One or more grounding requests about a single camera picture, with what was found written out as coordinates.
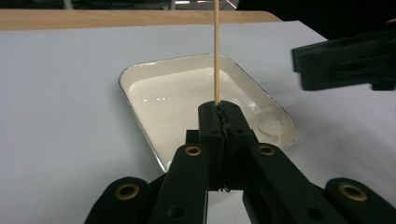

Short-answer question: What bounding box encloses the wooden skewer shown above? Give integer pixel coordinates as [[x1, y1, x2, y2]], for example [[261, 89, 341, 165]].
[[213, 0, 221, 105]]

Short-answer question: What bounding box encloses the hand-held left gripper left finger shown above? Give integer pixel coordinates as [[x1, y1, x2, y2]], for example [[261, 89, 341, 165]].
[[148, 101, 226, 224]]

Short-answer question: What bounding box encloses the white food piece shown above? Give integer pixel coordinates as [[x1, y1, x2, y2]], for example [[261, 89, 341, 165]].
[[256, 108, 285, 138]]

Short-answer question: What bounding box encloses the pale blue board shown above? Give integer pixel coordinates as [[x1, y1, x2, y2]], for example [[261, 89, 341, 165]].
[[0, 20, 396, 224]]

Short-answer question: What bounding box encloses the white enamel tray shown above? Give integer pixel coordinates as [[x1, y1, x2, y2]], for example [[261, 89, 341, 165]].
[[118, 53, 297, 173]]

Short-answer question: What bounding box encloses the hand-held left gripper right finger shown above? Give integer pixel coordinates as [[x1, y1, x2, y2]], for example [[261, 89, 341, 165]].
[[220, 100, 340, 224]]

